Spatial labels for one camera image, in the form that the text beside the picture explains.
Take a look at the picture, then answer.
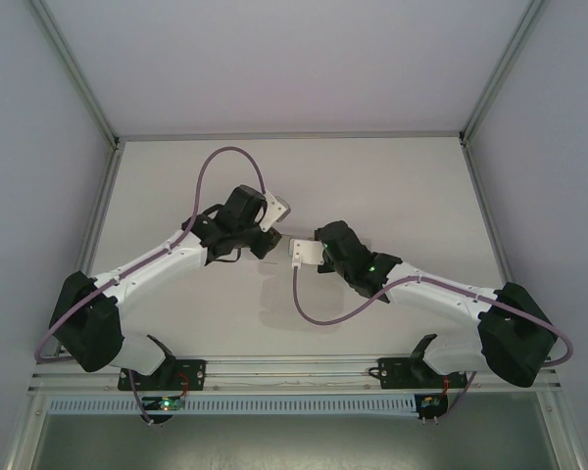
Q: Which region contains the small circuit board green light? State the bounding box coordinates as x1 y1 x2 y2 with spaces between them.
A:
144 395 187 412

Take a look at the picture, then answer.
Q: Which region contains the grey metal panel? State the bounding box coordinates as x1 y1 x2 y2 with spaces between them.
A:
31 413 567 470

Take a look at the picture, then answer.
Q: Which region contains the aluminium frame post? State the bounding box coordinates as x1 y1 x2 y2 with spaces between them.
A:
28 0 124 151
459 0 546 148

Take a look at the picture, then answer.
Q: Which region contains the aluminium frame leg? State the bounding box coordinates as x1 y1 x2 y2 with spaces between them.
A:
543 389 588 470
7 391 48 470

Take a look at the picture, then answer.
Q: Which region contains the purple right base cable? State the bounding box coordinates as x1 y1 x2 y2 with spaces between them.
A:
435 369 476 426

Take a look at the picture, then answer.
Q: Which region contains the aluminium mounting rail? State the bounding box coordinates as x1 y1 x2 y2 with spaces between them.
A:
28 352 563 394

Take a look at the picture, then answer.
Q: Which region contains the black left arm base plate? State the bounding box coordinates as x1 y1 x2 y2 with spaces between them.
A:
117 358 208 393

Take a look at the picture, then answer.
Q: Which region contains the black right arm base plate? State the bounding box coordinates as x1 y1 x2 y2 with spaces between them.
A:
377 356 466 392

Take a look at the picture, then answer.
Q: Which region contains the aluminium frame crossbar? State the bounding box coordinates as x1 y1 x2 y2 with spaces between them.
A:
113 129 466 143

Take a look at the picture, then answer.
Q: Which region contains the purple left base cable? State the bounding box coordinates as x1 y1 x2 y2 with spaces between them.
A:
130 369 158 428

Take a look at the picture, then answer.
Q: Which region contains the white slotted cable duct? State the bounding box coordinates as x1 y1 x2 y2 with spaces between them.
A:
46 394 418 416

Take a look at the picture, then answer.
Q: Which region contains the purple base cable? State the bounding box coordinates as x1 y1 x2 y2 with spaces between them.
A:
435 369 476 426
130 369 158 428

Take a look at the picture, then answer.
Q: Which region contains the aluminium table side rail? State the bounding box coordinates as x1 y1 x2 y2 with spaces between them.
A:
463 141 515 290
53 144 124 358

